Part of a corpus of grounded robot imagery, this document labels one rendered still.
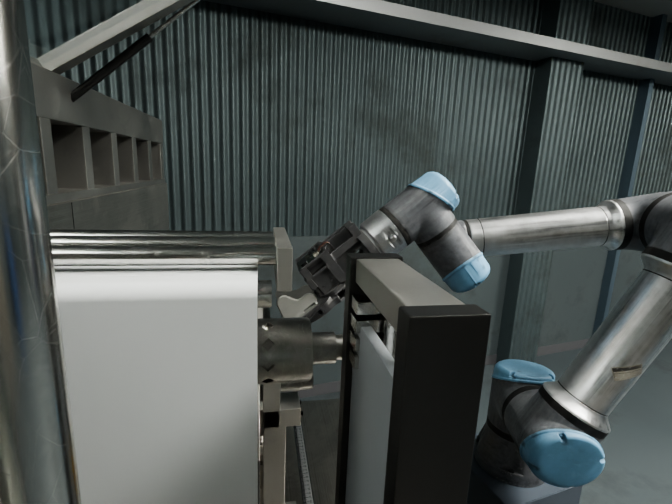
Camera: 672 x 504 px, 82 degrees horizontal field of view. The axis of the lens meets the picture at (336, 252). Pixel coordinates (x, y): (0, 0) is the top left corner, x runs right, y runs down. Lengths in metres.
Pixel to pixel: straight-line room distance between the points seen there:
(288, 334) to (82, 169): 0.65
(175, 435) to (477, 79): 2.85
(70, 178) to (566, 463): 1.03
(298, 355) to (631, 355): 0.56
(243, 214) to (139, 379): 2.03
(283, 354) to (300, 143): 2.04
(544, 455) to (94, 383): 0.67
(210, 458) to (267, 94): 2.13
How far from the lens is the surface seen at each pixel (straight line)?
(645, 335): 0.78
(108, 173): 1.07
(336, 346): 0.40
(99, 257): 0.32
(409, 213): 0.61
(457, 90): 2.89
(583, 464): 0.82
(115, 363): 0.31
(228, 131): 2.29
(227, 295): 0.28
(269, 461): 0.74
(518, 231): 0.79
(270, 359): 0.38
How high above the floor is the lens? 1.52
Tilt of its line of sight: 12 degrees down
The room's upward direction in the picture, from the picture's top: 2 degrees clockwise
